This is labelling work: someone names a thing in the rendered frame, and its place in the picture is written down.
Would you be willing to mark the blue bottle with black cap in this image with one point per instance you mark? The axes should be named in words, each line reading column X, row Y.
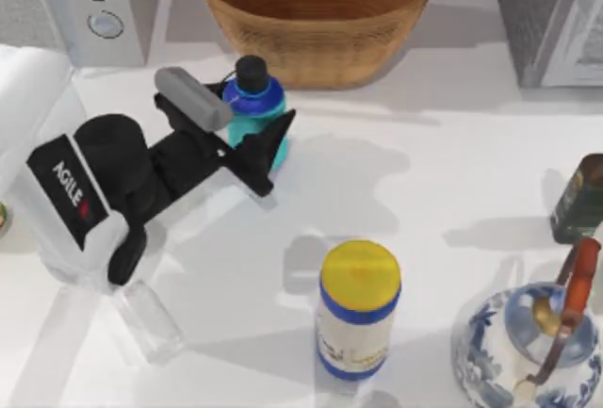
column 256, row 97

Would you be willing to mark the woven wicker basket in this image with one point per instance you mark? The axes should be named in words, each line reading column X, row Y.
column 315, row 26

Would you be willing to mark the round microwave knob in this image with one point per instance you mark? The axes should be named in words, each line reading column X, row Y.
column 105, row 24

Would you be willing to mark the clear glass jar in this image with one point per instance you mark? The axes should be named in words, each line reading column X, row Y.
column 151, row 323

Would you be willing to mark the white bottle with yellow lid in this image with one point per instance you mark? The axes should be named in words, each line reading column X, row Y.
column 358, row 304

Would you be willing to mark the pale microwave oven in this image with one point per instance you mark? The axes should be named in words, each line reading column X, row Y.
column 52, row 7

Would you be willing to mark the green and yellow can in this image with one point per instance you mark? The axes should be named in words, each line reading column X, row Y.
column 4, row 220

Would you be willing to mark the grey cabinet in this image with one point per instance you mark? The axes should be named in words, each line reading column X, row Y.
column 542, row 12

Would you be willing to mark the blue and white porcelain teapot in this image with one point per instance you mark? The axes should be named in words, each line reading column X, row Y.
column 518, row 347

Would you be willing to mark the dark green bottle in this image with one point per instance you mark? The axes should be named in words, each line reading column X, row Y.
column 581, row 200

